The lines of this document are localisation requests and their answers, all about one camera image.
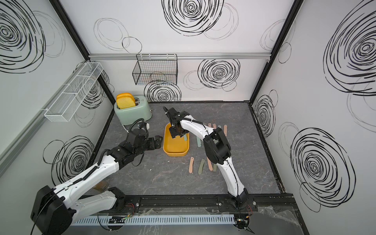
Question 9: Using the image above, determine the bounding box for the yellow storage box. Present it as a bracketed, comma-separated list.
[163, 123, 190, 157]

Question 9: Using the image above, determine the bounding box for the dark grey green knife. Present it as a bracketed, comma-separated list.
[198, 159, 205, 175]

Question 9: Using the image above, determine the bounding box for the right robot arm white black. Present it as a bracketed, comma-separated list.
[165, 111, 248, 208]

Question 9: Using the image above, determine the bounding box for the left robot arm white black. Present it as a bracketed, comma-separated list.
[30, 118, 163, 235]

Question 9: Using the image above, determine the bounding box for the mint green toaster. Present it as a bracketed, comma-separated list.
[114, 96, 152, 125]

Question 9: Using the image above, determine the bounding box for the yellow toast slice front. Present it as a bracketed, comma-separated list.
[117, 96, 136, 109]

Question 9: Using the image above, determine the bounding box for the yellow toast slice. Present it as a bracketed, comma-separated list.
[117, 93, 134, 99]
[117, 96, 136, 109]

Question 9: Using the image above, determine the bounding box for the yellow toast slice rear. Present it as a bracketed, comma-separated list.
[117, 93, 134, 99]

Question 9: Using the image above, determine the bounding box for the black wire wall basket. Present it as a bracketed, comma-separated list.
[132, 53, 178, 85]

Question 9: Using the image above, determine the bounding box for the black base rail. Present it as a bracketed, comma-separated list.
[100, 193, 296, 214]

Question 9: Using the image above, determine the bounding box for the white mesh wall shelf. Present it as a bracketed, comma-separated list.
[44, 62, 103, 122]

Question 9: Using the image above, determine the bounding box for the white slotted cable duct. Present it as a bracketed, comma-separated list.
[73, 214, 236, 227]

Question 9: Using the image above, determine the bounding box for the aluminium wall rail back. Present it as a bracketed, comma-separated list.
[89, 52, 271, 61]

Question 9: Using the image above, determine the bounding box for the aluminium wall rail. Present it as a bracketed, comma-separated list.
[1, 60, 89, 177]
[89, 52, 271, 61]

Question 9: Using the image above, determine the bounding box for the aluminium wall rail left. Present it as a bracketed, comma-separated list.
[1, 60, 89, 177]

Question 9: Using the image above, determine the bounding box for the black corner frame post left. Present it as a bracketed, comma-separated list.
[49, 0, 115, 105]

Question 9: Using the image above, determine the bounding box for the black corner frame post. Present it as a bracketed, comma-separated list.
[249, 0, 304, 105]
[49, 0, 115, 105]

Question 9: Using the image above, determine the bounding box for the black corner frame post right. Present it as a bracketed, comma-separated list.
[249, 0, 304, 105]

